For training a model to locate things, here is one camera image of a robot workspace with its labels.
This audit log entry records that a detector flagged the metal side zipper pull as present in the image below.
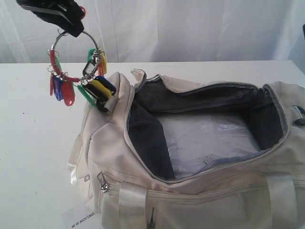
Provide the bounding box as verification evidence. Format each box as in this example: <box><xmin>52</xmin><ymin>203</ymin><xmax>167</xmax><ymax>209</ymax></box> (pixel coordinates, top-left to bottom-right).
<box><xmin>97</xmin><ymin>171</ymin><xmax>109</xmax><ymax>193</ymax></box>

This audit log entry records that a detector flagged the colourful key tag bunch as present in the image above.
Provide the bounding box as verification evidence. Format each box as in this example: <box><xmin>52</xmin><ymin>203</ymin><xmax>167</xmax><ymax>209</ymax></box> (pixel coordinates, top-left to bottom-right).
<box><xmin>47</xmin><ymin>31</ymin><xmax>117</xmax><ymax>114</ymax></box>

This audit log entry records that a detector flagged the white backdrop curtain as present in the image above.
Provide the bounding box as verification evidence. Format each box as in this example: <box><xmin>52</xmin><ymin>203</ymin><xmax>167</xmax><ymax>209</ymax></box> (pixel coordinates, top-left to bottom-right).
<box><xmin>0</xmin><ymin>0</ymin><xmax>305</xmax><ymax>68</ymax></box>

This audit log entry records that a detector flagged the clear plastic stuffing bag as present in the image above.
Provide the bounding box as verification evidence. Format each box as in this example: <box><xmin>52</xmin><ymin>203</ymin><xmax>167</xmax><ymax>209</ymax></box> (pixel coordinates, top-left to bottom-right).
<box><xmin>157</xmin><ymin>113</ymin><xmax>260</xmax><ymax>179</ymax></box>

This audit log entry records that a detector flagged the white paper price tag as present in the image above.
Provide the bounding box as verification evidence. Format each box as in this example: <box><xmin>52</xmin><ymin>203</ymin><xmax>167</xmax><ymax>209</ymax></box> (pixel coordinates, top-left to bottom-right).
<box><xmin>62</xmin><ymin>205</ymin><xmax>102</xmax><ymax>229</ymax></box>

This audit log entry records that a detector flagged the cream duffel bag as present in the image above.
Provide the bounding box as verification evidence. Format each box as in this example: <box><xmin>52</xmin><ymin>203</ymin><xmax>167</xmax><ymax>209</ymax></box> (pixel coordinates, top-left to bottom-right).
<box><xmin>68</xmin><ymin>69</ymin><xmax>305</xmax><ymax>229</ymax></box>

